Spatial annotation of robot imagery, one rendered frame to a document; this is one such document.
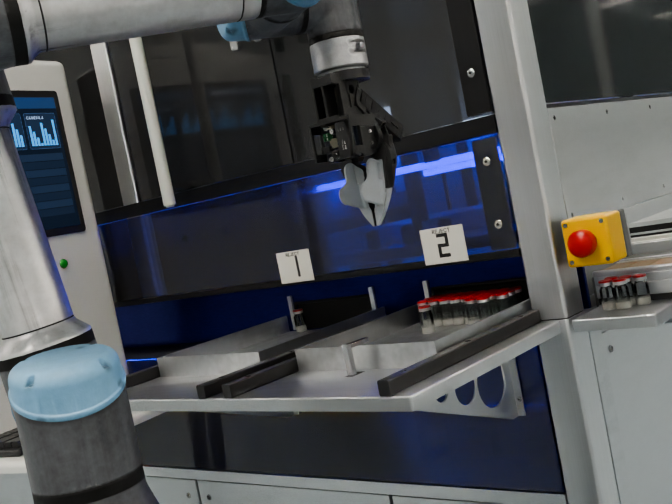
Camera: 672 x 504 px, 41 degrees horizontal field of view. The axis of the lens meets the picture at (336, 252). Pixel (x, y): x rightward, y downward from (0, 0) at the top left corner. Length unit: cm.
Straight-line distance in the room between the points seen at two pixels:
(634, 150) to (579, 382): 50
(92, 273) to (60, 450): 110
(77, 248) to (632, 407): 117
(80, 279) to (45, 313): 92
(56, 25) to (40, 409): 39
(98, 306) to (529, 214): 102
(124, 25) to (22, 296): 33
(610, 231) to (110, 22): 75
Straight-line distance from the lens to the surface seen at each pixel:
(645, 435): 165
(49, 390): 94
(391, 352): 126
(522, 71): 139
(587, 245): 133
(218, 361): 151
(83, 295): 200
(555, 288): 140
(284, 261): 171
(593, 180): 155
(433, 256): 150
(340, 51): 121
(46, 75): 205
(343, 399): 114
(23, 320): 109
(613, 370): 154
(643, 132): 178
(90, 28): 101
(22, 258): 108
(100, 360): 97
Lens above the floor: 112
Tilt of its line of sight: 3 degrees down
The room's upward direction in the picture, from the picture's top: 11 degrees counter-clockwise
